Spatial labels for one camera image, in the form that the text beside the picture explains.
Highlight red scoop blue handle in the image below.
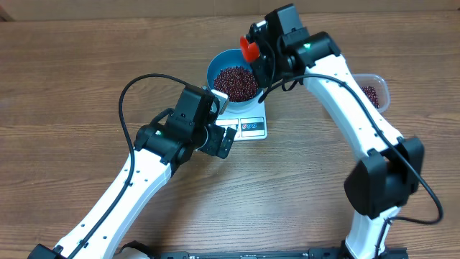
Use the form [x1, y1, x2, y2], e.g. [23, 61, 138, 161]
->
[239, 36, 259, 63]

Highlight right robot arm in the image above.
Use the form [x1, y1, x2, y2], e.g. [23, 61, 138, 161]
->
[240, 4, 425, 258]

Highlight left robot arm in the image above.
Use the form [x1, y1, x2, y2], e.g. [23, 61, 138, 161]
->
[28, 86, 236, 259]

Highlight white digital kitchen scale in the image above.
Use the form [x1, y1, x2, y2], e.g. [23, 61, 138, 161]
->
[216, 91, 268, 141]

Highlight red beans in bowl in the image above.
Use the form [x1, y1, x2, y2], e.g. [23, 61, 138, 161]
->
[213, 66, 259, 102]

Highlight blue bowl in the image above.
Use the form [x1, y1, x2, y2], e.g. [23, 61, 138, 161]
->
[206, 49, 262, 91]

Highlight clear plastic container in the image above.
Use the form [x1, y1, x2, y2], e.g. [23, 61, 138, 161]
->
[353, 73, 390, 113]

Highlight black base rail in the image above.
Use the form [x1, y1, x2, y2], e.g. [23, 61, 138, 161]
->
[118, 240, 409, 259]

